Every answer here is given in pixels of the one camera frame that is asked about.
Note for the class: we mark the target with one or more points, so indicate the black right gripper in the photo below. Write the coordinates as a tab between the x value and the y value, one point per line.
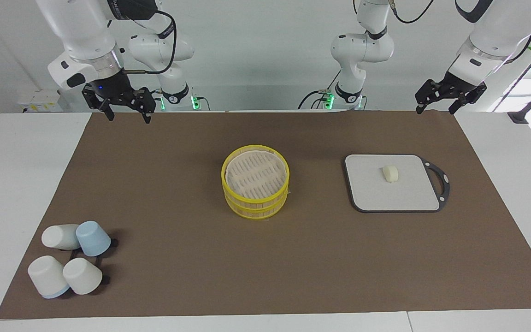
113	92

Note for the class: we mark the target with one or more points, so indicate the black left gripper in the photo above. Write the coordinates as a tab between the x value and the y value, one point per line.
452	86

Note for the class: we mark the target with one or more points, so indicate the small white bun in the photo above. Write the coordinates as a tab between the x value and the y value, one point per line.
390	173

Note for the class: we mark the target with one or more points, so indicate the white steamer liner cloth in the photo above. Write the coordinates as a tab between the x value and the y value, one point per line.
254	173

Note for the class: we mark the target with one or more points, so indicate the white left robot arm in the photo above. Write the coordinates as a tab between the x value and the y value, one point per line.
491	37

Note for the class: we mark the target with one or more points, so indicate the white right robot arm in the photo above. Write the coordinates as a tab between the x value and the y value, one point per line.
81	37

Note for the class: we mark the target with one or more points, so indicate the yellow bare steamer basket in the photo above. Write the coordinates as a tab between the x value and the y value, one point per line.
254	212

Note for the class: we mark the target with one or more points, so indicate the white box with yellow labels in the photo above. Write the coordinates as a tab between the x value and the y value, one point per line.
39	100

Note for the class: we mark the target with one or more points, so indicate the grey cutting board, dark rim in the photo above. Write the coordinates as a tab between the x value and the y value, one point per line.
385	193

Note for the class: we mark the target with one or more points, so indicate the light blue cup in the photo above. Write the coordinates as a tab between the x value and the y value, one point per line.
92	238

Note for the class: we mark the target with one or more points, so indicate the plain white cup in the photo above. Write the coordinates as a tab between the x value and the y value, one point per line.
82	275
57	236

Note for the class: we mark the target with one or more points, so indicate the brown table mat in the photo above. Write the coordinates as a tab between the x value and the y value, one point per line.
191	258

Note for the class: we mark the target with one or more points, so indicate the white cup with blue rim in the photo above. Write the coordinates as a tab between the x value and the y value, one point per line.
46	275

